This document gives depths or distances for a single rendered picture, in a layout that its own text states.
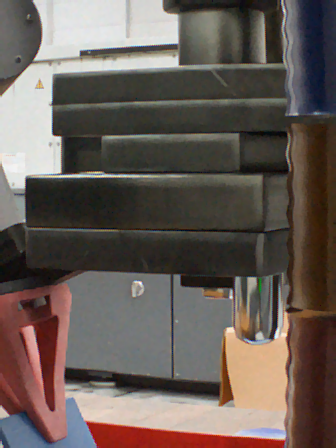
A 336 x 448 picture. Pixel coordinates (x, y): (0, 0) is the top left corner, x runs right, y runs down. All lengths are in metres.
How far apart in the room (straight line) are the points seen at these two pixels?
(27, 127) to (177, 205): 5.77
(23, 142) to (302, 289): 6.01
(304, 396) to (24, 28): 0.35
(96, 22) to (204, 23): 7.87
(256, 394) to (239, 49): 2.47
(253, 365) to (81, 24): 5.71
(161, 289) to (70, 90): 5.27
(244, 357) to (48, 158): 3.32
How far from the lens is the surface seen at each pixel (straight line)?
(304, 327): 0.23
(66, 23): 8.52
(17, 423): 0.58
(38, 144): 6.17
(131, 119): 0.50
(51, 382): 0.61
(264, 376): 2.93
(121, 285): 5.89
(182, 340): 5.75
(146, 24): 8.15
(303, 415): 0.23
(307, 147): 0.22
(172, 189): 0.45
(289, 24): 0.23
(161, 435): 0.85
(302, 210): 0.22
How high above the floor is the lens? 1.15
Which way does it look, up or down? 3 degrees down
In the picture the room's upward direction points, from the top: 1 degrees counter-clockwise
